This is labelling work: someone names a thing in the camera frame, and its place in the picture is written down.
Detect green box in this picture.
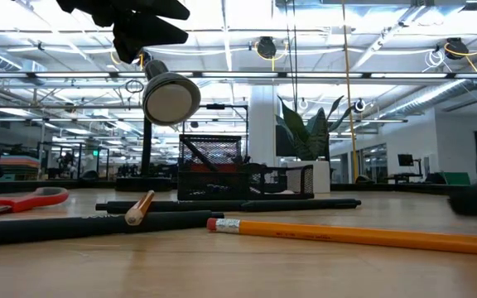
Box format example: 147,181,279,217
443,171,471,186

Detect black desk lamp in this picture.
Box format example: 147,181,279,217
115,59,201,193

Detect black mesh desk organizer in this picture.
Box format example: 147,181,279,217
176,134,315,202

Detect black pen white lettering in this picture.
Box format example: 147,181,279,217
0,209,225,248

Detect snake plant in white pot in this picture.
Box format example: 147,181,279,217
275,94,355,195

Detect long black cable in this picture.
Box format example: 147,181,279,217
284,0,294,113

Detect black workstation frame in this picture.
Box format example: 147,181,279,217
182,103,250,158
37,142,110,180

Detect stacked coloured foam mats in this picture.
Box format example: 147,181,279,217
0,155,41,181

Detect red handled scissors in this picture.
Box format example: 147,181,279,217
0,186,70,220

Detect sharpened orange pencil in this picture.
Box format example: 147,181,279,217
124,190,156,227

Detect yellow pencil with eraser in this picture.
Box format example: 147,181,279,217
206,218,477,257

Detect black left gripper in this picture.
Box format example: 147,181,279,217
55,0,190,65

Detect black metal table frame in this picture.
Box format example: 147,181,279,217
0,177,477,201

